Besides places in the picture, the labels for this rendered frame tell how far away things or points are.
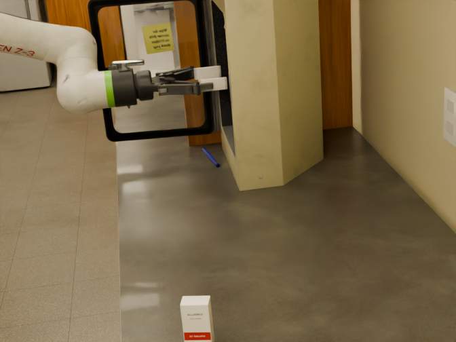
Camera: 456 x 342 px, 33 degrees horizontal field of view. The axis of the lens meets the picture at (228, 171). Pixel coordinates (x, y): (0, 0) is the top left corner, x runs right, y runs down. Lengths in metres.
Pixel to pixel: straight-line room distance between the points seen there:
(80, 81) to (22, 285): 1.85
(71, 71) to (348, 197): 0.73
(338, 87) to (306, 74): 0.35
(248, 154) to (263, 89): 0.17
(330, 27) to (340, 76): 0.15
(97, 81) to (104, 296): 1.65
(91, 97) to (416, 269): 0.88
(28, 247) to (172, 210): 2.19
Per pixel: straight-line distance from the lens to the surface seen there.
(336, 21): 2.21
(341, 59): 2.23
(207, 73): 2.00
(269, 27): 1.78
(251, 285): 1.48
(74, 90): 1.89
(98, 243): 3.85
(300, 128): 1.93
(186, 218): 1.77
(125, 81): 1.90
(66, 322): 3.26
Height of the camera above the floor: 1.69
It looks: 22 degrees down
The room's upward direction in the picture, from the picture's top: 5 degrees counter-clockwise
